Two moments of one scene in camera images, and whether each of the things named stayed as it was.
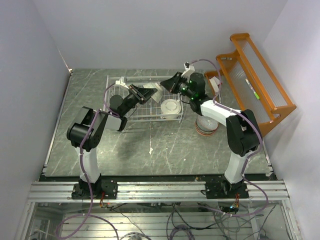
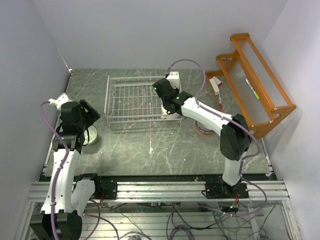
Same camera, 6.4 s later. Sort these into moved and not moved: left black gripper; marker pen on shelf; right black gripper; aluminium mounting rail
Moved: right black gripper; left black gripper
Not moved: aluminium mounting rail; marker pen on shelf
